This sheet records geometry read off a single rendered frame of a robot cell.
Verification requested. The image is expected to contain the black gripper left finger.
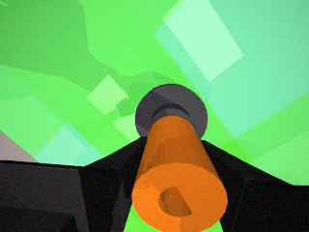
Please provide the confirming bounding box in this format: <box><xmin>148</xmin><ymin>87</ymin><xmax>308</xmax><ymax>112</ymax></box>
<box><xmin>0</xmin><ymin>136</ymin><xmax>148</xmax><ymax>232</ymax></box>

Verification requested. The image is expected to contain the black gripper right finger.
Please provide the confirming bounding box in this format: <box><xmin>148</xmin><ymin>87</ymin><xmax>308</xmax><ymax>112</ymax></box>
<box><xmin>200</xmin><ymin>140</ymin><xmax>309</xmax><ymax>232</ymax></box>

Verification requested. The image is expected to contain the orange knob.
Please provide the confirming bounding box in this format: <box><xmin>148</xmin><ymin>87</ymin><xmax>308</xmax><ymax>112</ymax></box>
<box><xmin>132</xmin><ymin>116</ymin><xmax>228</xmax><ymax>232</ymax></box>

